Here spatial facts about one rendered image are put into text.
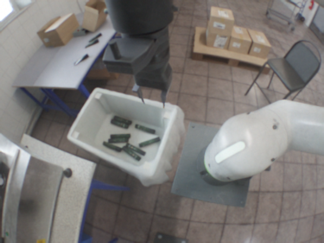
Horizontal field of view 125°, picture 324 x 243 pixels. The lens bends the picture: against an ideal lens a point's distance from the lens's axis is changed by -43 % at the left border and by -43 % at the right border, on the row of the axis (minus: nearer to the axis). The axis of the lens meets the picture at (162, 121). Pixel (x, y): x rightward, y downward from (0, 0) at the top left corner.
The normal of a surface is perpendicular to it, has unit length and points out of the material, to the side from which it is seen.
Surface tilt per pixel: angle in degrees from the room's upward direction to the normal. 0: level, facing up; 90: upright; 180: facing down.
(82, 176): 0
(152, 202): 0
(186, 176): 0
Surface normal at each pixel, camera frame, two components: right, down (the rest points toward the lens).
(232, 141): -0.41, -0.40
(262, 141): -0.04, -0.35
